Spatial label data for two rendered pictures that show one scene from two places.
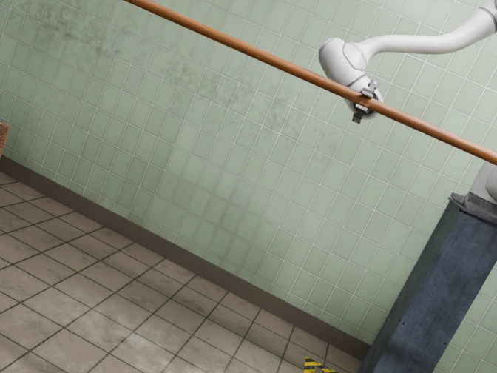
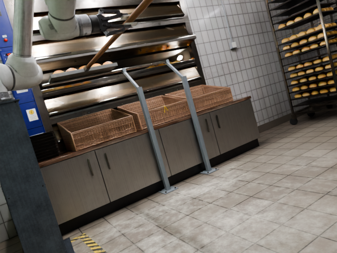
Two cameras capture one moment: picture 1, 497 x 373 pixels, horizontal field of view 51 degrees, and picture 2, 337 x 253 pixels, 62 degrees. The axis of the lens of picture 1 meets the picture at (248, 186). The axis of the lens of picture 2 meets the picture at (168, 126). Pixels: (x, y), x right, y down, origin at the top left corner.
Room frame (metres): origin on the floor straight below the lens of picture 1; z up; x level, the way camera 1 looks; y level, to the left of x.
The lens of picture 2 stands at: (2.24, 0.95, 0.76)
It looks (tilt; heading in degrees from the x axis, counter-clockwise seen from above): 5 degrees down; 232
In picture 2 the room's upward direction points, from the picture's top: 16 degrees counter-clockwise
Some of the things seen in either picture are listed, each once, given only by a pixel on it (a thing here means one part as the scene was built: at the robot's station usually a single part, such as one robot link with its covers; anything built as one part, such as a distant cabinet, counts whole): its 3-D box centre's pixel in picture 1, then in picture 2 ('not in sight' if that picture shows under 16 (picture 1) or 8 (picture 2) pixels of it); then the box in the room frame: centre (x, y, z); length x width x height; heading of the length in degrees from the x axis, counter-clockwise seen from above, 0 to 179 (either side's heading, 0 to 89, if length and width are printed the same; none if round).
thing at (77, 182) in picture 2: not in sight; (153, 155); (0.74, -1.37, 0.29); 2.42 x 0.56 x 0.58; 171
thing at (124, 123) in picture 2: not in sight; (96, 127); (1.20, -1.46, 0.72); 0.56 x 0.49 x 0.28; 172
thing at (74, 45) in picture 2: not in sight; (119, 39); (0.59, -1.63, 1.54); 1.79 x 0.11 x 0.19; 171
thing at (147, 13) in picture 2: not in sight; (112, 15); (0.59, -1.63, 1.80); 1.79 x 0.11 x 0.19; 171
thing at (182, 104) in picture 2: not in sight; (152, 110); (0.60, -1.37, 0.72); 0.56 x 0.49 x 0.28; 171
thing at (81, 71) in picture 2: not in sight; (81, 74); (1.22, -1.37, 1.19); 0.55 x 0.36 x 0.03; 171
